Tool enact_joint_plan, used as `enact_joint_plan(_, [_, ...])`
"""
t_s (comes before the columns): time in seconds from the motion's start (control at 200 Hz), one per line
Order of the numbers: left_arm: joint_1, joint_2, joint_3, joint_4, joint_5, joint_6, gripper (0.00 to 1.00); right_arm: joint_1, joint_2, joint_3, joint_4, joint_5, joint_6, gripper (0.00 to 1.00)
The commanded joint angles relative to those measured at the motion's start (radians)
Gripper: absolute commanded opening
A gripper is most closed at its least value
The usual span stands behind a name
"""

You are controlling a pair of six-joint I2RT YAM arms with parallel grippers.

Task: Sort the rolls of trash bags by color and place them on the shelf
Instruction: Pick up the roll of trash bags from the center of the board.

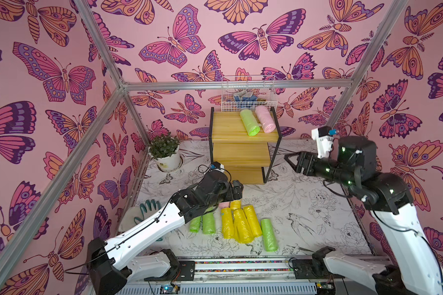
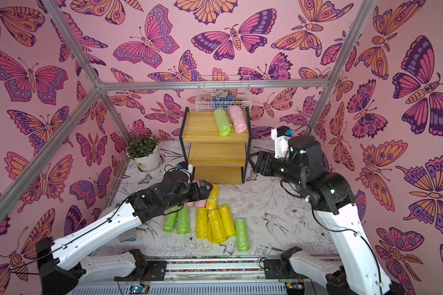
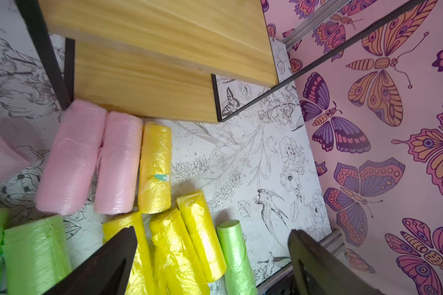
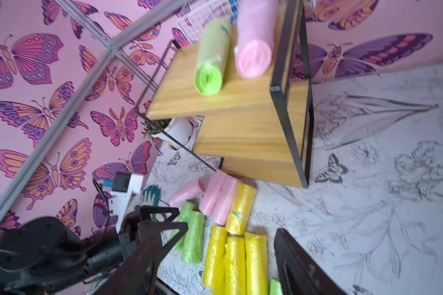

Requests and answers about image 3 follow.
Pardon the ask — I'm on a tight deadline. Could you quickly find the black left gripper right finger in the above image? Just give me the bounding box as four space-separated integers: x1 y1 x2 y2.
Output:
288 230 381 295

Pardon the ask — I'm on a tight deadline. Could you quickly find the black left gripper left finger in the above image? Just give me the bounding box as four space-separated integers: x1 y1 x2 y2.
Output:
46 227 138 295

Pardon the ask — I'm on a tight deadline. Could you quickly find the yellow roll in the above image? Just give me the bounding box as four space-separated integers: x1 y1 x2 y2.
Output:
102 211 156 295
150 208 210 295
176 190 227 283
138 122 172 214

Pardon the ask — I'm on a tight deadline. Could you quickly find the wooden three-tier shelf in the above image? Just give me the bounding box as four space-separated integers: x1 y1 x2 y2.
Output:
14 0 429 123

